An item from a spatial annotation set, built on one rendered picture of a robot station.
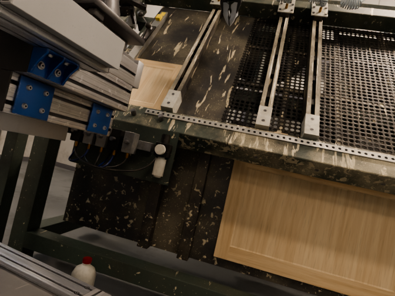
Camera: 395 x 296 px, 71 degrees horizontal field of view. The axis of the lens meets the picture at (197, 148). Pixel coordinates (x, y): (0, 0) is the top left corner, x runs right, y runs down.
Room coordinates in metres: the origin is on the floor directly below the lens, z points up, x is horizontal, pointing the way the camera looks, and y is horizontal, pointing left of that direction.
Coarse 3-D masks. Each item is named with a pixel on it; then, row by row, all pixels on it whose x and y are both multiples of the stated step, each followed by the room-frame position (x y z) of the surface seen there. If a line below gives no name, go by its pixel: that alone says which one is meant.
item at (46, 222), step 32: (32, 160) 1.40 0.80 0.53; (192, 160) 1.49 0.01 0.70; (224, 160) 1.46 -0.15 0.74; (32, 192) 1.39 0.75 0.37; (96, 192) 1.59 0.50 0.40; (128, 192) 1.55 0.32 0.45; (160, 192) 1.47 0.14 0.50; (192, 192) 1.42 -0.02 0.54; (224, 192) 1.45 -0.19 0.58; (32, 224) 1.42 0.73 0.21; (64, 224) 1.68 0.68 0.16; (96, 224) 1.58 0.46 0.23; (128, 224) 1.54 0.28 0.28; (160, 224) 1.51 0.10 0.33; (192, 224) 1.42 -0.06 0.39; (32, 256) 1.47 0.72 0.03; (64, 256) 1.34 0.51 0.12; (96, 256) 1.31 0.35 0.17; (128, 256) 1.37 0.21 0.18; (192, 256) 1.47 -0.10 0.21; (160, 288) 1.25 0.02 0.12; (192, 288) 1.22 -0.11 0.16; (224, 288) 1.25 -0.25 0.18; (320, 288) 1.35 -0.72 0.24
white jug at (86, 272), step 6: (84, 258) 1.19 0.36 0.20; (90, 258) 1.20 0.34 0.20; (84, 264) 1.19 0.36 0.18; (90, 264) 1.20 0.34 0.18; (78, 270) 1.17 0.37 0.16; (84, 270) 1.17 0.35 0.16; (90, 270) 1.18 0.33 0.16; (72, 276) 1.16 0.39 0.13; (78, 276) 1.15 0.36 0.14; (84, 276) 1.16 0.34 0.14; (90, 276) 1.17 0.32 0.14; (90, 282) 1.17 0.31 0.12
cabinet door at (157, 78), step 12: (144, 60) 1.62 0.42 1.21; (144, 72) 1.56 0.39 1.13; (156, 72) 1.55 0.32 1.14; (168, 72) 1.55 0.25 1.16; (144, 84) 1.50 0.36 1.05; (156, 84) 1.49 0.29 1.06; (168, 84) 1.48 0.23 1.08; (132, 96) 1.44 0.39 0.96; (144, 96) 1.44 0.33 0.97; (156, 96) 1.43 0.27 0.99; (156, 108) 1.38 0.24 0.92
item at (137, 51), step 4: (160, 12) 1.92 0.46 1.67; (164, 16) 1.89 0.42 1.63; (160, 20) 1.86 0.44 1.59; (164, 20) 1.90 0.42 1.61; (152, 24) 1.83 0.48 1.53; (156, 24) 1.83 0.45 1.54; (160, 24) 1.86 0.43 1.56; (156, 28) 1.81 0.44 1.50; (156, 32) 1.82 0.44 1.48; (152, 36) 1.78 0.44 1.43; (148, 40) 1.73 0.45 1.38; (144, 44) 1.69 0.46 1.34; (148, 44) 1.74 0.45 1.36; (136, 48) 1.66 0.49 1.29; (140, 48) 1.66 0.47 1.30; (144, 48) 1.70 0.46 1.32; (132, 52) 1.64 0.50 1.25; (136, 52) 1.64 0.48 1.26; (140, 52) 1.67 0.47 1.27; (132, 56) 1.61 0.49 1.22; (136, 56) 1.63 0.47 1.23
